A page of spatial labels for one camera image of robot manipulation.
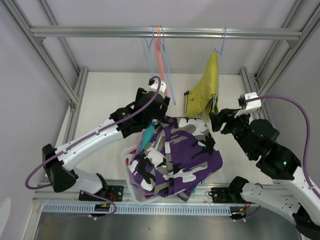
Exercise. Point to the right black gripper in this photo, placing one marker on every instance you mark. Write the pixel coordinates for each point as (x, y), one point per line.
(223, 115)

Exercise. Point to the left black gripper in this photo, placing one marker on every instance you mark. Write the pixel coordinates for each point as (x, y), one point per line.
(161, 113)

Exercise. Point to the teal trousers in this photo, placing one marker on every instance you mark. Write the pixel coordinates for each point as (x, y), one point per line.
(147, 136)

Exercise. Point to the purple grey camouflage trousers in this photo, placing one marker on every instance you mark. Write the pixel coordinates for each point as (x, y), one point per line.
(181, 154)

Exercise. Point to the light blue wire hanger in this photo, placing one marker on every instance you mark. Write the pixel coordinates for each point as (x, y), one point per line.
(147, 50)

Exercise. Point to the pink wire hanger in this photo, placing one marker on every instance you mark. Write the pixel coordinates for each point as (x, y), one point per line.
(156, 43)

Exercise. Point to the white plastic basket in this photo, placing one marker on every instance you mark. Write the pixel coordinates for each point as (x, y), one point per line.
(138, 197)

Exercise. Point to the lilac purple trousers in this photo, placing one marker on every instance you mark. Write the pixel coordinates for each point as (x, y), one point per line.
(133, 180)

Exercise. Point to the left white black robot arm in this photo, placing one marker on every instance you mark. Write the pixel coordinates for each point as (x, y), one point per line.
(61, 168)

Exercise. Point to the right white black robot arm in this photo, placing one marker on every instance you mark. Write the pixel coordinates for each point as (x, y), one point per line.
(257, 139)

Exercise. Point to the olive yellow trousers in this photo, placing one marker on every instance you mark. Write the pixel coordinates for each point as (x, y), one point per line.
(203, 98)

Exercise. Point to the blue hanger under olive trousers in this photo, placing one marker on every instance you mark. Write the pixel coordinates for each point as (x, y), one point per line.
(219, 53)

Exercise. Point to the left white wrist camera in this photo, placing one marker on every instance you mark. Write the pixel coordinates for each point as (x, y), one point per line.
(156, 84)

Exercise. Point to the aluminium hanging rail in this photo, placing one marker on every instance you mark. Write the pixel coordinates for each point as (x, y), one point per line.
(166, 32)

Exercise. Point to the left aluminium frame posts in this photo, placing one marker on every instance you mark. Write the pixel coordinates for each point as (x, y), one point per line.
(74, 95)

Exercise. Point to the aluminium frame posts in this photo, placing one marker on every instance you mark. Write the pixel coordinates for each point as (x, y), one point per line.
(291, 69)
(74, 95)

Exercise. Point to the right aluminium frame posts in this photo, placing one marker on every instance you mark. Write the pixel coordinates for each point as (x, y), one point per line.
(291, 69)

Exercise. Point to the white slotted cable duct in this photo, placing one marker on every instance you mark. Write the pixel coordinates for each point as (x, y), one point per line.
(82, 208)

